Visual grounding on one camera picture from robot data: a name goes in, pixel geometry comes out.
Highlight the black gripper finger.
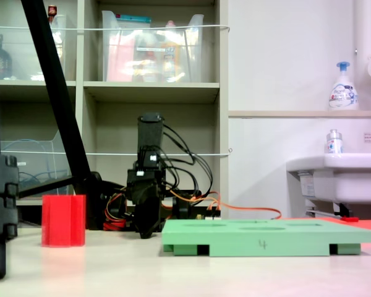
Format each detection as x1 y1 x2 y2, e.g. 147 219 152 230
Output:
149 198 161 235
135 202 151 239

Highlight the red cross columnar block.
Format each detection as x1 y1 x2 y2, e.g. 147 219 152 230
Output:
41 194 87 248

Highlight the small driver circuit board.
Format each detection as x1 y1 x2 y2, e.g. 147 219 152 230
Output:
194 212 222 222

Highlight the beige shelf unit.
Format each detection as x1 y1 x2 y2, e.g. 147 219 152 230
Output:
0 0 230 217

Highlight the black tripod brace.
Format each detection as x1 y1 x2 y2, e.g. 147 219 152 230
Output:
17 174 77 199

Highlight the green shape sorter board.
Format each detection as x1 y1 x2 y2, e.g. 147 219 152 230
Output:
161 218 371 257

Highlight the pink packet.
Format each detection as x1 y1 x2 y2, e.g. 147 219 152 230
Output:
106 35 136 82

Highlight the orange labelled bottle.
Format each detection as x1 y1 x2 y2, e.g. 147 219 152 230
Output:
162 20 182 82

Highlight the black tripod leg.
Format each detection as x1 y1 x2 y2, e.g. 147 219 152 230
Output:
0 0 20 281
20 0 103 230

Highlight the large clear storage bin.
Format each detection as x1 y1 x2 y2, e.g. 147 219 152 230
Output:
101 10 205 83

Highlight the teal edged box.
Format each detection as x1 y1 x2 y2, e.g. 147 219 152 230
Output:
115 13 152 28

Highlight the dark glass bottle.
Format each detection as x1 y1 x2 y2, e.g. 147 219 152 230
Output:
0 33 13 80

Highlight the small clear sanitizer bottle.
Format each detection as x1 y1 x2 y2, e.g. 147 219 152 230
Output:
325 129 344 155

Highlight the bottle with red cap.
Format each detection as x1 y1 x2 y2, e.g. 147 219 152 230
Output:
47 4 64 59

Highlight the white sink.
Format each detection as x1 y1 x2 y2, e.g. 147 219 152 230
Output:
286 153 371 218

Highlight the white blue soap dispenser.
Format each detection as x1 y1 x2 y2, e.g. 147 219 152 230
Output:
328 61 359 111

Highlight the black arm wire bundle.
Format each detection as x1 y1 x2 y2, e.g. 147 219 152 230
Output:
160 123 213 202

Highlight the thin orange wire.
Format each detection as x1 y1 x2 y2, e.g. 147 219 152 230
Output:
160 184 282 221

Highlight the clear bin with cables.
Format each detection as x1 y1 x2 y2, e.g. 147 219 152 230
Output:
0 129 74 199

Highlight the white cord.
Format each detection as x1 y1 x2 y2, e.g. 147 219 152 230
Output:
0 24 231 32

